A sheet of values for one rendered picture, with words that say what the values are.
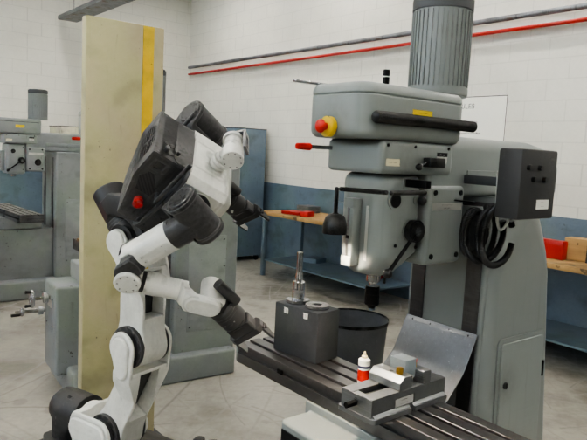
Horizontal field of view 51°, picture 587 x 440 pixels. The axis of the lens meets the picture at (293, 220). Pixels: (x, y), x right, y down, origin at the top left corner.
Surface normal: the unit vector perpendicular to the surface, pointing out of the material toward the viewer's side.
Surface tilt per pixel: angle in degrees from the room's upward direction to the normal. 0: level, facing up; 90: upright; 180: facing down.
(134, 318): 90
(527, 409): 89
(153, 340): 79
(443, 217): 90
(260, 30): 90
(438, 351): 62
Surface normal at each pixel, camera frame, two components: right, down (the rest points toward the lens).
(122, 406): -0.55, 0.07
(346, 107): -0.78, 0.03
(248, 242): 0.62, 0.11
